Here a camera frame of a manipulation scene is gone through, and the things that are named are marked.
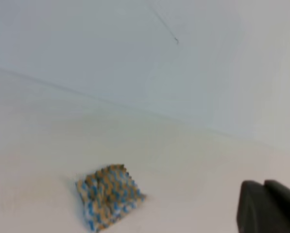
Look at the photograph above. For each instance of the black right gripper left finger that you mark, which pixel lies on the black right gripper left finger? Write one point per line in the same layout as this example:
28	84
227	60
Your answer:
258	212

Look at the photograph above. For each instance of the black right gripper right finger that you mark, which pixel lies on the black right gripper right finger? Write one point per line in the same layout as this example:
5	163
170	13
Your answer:
281	195

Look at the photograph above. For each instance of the blue and tan striped rag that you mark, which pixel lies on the blue and tan striped rag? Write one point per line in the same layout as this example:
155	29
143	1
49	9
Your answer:
108	195

